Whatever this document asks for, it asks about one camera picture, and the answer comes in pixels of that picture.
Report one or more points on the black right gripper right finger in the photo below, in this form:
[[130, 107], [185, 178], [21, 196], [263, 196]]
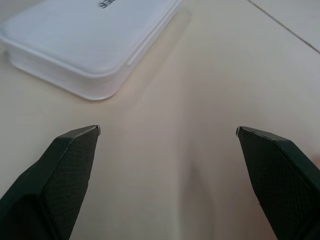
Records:
[[280, 180]]

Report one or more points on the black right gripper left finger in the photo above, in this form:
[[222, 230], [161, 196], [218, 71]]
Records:
[[57, 175]]

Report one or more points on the white box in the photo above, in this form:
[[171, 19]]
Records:
[[70, 40]]

